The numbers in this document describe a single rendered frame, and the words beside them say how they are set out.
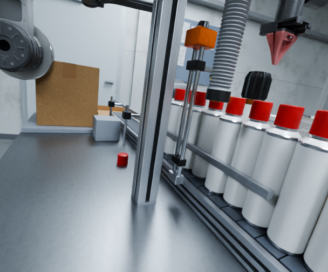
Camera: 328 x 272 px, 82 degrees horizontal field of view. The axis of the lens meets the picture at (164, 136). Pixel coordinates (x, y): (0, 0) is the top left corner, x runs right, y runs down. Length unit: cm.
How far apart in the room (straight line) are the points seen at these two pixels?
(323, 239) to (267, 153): 12
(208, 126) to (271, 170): 17
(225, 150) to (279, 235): 16
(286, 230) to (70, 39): 312
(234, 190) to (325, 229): 14
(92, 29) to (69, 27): 29
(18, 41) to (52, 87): 22
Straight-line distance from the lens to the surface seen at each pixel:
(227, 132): 39
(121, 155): 59
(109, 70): 312
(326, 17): 531
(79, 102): 92
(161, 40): 36
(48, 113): 94
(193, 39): 39
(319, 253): 34
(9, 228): 42
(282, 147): 33
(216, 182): 42
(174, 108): 56
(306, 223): 34
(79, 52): 316
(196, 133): 48
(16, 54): 77
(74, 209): 43
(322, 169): 31
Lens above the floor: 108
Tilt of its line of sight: 15 degrees down
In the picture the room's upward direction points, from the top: 9 degrees clockwise
